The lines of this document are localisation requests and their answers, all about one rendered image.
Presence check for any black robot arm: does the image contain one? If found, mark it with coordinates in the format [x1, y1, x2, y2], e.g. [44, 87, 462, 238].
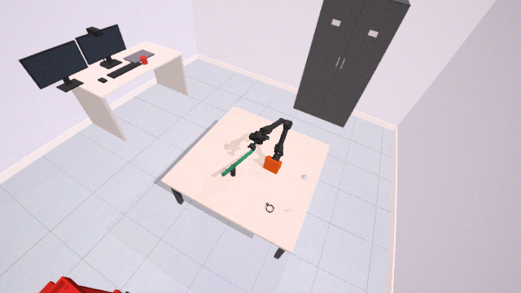
[249, 118, 293, 161]

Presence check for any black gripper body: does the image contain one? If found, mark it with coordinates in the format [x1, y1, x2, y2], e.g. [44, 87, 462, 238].
[249, 139, 262, 151]

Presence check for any green cylindrical rod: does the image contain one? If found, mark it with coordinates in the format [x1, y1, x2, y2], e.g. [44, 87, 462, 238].
[221, 150, 254, 177]

